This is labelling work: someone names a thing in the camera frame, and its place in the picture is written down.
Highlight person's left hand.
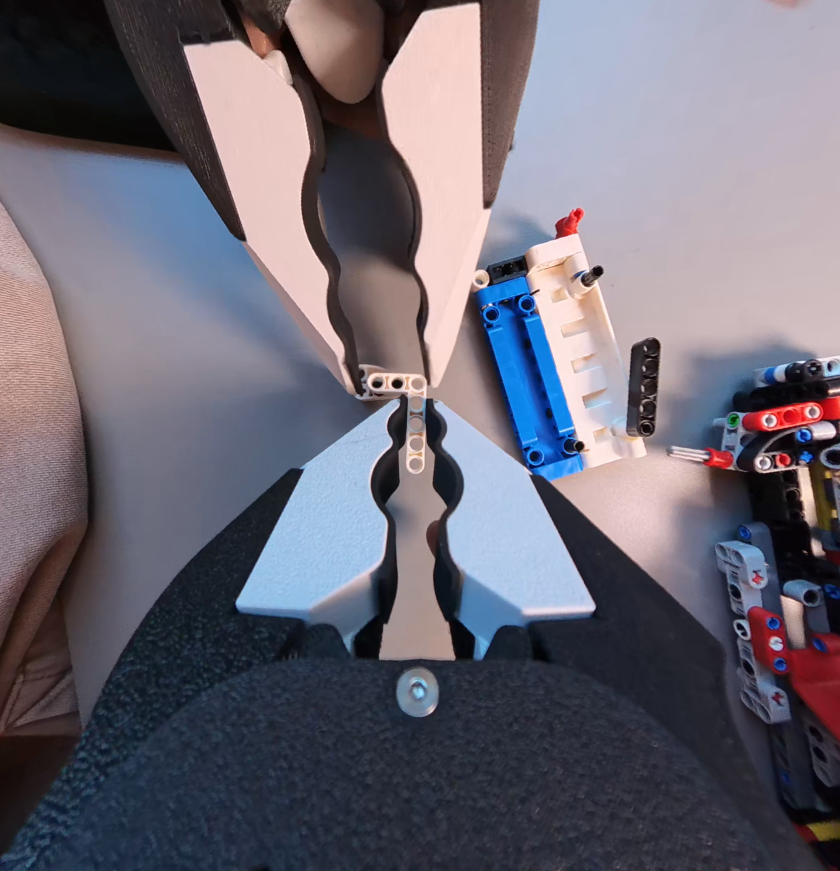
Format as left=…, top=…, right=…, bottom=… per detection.
left=317, top=87, right=394, bottom=135

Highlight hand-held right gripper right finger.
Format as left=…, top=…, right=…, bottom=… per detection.
left=428, top=400, right=598, bottom=660

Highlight blue and white lego assembly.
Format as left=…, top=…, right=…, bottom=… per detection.
left=472, top=207, right=649, bottom=482

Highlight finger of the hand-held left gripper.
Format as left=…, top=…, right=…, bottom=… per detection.
left=181, top=37, right=363, bottom=397
left=378, top=2, right=493, bottom=390

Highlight person's beige trousers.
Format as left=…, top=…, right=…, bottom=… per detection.
left=0, top=116, right=89, bottom=743

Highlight partly built lego car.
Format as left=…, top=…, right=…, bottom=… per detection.
left=667, top=354, right=840, bottom=845

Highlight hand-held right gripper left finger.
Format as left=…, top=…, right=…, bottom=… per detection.
left=235, top=399, right=404, bottom=660

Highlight white L-shaped lego beam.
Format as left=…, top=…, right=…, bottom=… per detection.
left=364, top=371, right=429, bottom=474

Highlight black five-hole lego beam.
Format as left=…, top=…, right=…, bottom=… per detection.
left=626, top=338, right=662, bottom=438

